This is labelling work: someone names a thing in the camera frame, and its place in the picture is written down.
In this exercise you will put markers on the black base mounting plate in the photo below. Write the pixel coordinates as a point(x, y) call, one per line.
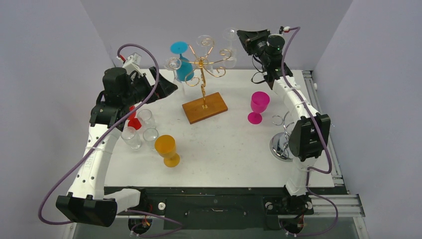
point(224, 208)

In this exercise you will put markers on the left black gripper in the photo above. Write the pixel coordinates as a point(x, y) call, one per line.
point(163, 88)

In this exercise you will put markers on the clear glass on gold rack back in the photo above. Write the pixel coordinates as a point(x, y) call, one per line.
point(205, 41)

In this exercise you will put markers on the yellow plastic wine glass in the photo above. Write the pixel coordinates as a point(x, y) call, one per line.
point(165, 146)

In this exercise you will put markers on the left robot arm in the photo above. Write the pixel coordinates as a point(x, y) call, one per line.
point(85, 201)

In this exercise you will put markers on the clear glass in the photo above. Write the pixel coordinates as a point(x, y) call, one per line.
point(205, 41)
point(150, 135)
point(131, 137)
point(173, 64)
point(146, 118)
point(230, 60)

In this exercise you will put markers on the gold wire glass rack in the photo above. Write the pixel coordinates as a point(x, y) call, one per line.
point(208, 105)

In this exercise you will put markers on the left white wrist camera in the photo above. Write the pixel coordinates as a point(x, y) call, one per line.
point(131, 65)

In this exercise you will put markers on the red plastic wine glass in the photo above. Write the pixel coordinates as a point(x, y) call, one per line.
point(134, 122)

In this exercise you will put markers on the blue plastic wine glass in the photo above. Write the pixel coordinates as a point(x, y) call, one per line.
point(185, 72)

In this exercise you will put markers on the pink plastic wine glass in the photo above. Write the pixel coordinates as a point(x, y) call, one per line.
point(259, 103)

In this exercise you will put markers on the chrome wire glass rack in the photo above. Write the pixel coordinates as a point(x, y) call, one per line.
point(283, 138)

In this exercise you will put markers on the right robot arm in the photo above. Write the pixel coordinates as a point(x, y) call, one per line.
point(282, 82)

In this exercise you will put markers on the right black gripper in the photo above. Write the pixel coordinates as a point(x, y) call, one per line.
point(251, 43)

